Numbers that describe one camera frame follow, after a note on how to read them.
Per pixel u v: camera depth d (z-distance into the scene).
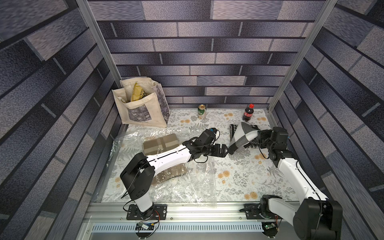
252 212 0.73
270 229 0.72
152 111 0.99
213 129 0.75
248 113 1.06
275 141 0.63
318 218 0.38
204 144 0.63
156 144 0.96
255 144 0.95
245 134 0.88
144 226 0.71
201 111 1.07
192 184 0.80
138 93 0.98
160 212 0.74
